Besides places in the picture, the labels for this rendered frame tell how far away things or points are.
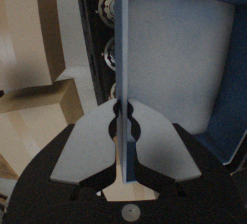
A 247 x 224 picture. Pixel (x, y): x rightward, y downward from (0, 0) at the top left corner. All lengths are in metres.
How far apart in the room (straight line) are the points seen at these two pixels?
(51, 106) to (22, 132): 0.15
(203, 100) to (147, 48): 0.11
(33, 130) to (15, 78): 0.16
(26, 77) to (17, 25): 0.14
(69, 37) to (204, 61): 0.45
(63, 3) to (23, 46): 0.21
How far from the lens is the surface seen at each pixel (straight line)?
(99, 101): 0.35
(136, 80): 0.17
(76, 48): 0.55
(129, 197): 0.78
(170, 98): 0.20
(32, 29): 0.42
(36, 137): 0.50
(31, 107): 0.44
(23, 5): 0.43
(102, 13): 0.37
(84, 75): 0.57
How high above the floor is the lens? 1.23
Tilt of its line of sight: 62 degrees down
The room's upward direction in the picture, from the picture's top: 167 degrees clockwise
